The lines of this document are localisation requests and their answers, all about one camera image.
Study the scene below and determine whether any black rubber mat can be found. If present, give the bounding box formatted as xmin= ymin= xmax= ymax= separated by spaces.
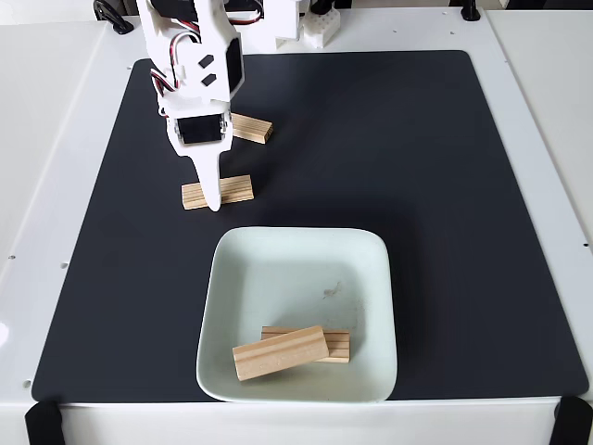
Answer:
xmin=31 ymin=49 xmax=589 ymax=403

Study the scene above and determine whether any pale green square plate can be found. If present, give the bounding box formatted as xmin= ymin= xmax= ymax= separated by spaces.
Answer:
xmin=195 ymin=225 xmax=399 ymax=403

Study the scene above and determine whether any grooved wooden block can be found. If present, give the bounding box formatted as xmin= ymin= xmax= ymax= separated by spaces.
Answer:
xmin=232 ymin=324 xmax=332 ymax=383
xmin=181 ymin=174 xmax=256 ymax=211
xmin=230 ymin=112 xmax=274 ymax=146
xmin=260 ymin=325 xmax=351 ymax=365

